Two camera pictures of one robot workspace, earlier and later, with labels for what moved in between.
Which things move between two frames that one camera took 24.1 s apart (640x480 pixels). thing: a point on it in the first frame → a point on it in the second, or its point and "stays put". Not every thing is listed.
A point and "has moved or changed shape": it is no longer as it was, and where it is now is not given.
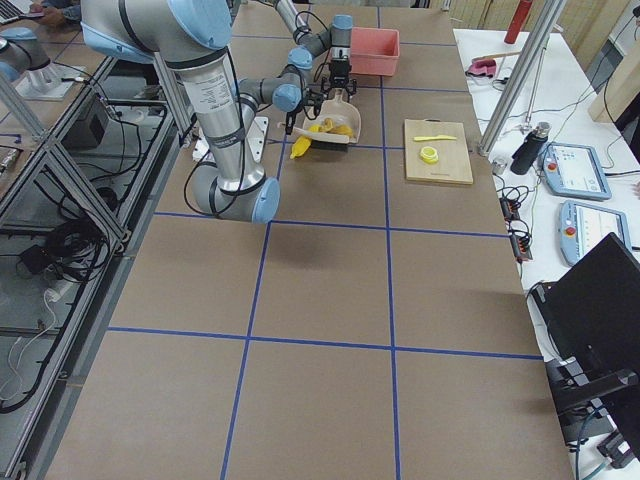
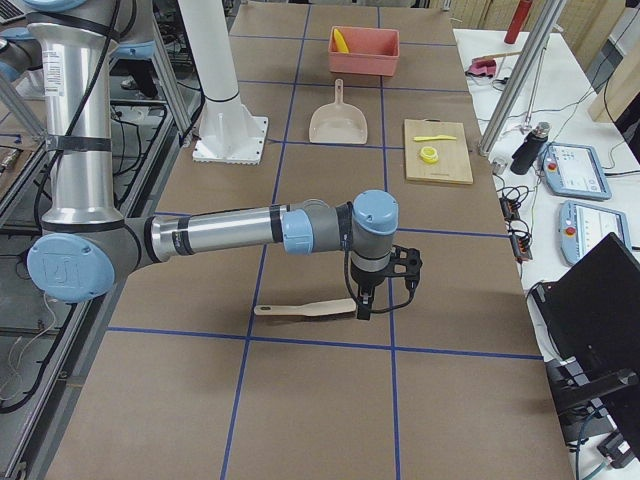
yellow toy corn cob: [300, 146] has moved or changed shape
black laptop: [592, 318] stays put
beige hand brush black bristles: [325, 140] → [325, 309]
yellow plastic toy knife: [437, 137] stays put
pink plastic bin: [374, 51] stays put
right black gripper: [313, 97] → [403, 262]
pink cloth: [482, 66] stays put
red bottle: [518, 21] stays put
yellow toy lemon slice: [429, 154] stays put
